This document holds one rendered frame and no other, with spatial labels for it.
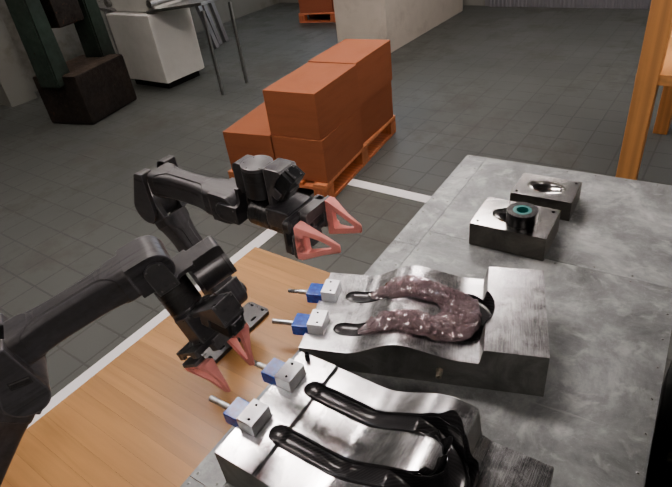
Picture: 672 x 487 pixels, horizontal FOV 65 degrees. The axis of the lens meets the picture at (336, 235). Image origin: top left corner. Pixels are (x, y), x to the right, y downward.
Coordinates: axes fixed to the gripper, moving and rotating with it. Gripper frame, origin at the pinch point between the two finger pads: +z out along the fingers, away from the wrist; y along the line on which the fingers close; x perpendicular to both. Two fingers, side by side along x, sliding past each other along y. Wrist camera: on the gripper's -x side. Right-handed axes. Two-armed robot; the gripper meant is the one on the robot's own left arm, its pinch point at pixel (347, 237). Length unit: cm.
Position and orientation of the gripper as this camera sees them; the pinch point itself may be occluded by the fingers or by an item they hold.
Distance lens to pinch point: 85.7
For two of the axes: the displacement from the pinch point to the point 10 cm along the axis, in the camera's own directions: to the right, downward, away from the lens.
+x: 1.0, 8.1, 5.7
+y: 5.7, -5.2, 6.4
